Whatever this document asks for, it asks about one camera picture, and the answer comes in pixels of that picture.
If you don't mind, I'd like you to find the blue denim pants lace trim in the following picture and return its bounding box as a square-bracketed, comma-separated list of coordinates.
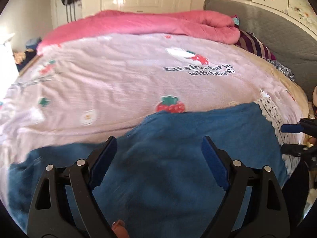
[8, 103, 307, 237]

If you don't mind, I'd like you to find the left hand thumb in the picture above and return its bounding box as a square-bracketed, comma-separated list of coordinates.
[112, 220, 130, 238]

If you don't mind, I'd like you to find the dark floral fabric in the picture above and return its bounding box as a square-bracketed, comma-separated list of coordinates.
[266, 59, 295, 82]

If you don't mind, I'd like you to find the grey padded headboard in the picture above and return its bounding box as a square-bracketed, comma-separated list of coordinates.
[204, 0, 317, 100]

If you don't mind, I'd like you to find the striped purple pillow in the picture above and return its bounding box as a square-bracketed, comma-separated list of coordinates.
[235, 30, 276, 60]

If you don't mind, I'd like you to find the pink strawberry bear bedsheet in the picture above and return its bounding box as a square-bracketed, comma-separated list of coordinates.
[0, 33, 310, 204]

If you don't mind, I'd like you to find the pink plush comforter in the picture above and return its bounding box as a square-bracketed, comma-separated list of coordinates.
[36, 10, 240, 56]

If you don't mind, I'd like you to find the blue folded clothes pile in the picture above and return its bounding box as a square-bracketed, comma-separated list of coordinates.
[25, 37, 42, 51]

